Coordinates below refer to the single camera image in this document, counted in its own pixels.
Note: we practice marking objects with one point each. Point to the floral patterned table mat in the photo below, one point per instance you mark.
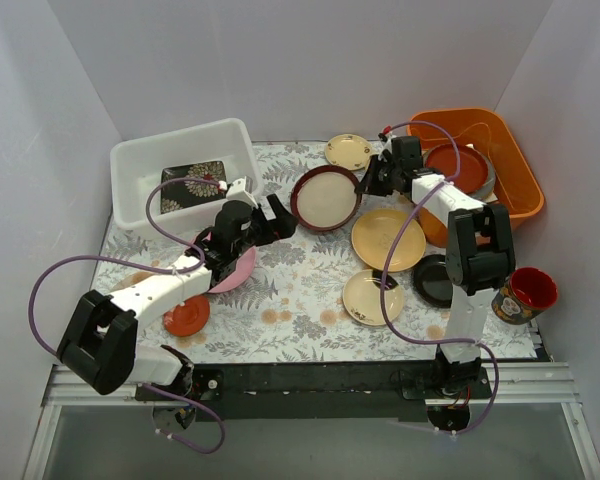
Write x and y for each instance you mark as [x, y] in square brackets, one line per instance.
[290, 309]

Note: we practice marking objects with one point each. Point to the small cream floral plate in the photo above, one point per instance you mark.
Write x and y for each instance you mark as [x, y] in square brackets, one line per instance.
[349, 151]

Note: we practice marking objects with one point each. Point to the grey plate in orange bin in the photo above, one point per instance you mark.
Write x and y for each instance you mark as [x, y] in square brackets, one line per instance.
[488, 186]

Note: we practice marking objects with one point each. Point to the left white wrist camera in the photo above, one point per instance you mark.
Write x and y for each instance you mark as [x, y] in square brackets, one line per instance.
[239, 190]

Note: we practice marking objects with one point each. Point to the red black skull mug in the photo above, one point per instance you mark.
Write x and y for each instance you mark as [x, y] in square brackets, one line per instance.
[527, 293]

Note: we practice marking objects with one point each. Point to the small red round plate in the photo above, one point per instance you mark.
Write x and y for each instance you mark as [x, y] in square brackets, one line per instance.
[189, 318]

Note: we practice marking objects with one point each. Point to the black round plate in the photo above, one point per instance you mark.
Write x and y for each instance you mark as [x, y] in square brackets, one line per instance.
[431, 281]

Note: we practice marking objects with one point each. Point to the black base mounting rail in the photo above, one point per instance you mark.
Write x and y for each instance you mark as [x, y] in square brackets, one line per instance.
[388, 390]

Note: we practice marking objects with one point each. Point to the large yellow round plate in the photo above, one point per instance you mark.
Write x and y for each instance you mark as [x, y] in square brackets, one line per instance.
[373, 235]

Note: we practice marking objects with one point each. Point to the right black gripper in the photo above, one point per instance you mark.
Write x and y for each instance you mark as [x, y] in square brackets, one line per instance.
[378, 174]

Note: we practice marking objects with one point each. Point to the cream plate with black mark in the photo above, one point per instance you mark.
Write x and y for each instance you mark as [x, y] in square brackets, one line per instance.
[361, 298]

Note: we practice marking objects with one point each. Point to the black square floral plate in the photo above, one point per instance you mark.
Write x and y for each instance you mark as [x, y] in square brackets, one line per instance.
[186, 194]

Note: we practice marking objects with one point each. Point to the red plate in orange bin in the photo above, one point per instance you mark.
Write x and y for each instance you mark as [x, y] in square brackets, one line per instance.
[473, 171]

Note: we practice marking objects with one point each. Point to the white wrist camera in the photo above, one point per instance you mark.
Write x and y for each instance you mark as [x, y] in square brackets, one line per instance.
[239, 190]
[385, 137]

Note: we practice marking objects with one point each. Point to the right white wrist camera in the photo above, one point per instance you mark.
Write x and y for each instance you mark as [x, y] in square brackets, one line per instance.
[385, 137]

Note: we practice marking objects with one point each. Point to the orange plastic bin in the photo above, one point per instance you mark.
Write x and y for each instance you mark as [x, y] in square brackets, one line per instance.
[487, 133]

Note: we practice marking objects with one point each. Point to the white plastic bin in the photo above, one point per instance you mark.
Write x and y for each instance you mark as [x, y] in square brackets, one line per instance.
[136, 166]

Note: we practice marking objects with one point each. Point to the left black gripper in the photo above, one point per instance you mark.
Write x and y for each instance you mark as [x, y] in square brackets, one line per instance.
[264, 225]

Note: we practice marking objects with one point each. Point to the maroon rimmed round plate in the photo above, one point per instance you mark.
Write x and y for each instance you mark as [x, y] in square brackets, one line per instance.
[325, 198]

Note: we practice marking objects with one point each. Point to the pink round plate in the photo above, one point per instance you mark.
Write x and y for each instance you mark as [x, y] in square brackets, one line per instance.
[235, 275]

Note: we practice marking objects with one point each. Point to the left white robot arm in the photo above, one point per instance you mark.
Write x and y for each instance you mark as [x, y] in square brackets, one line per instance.
[100, 342]

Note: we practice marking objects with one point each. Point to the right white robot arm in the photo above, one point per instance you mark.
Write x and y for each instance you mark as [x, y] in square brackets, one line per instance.
[479, 253]

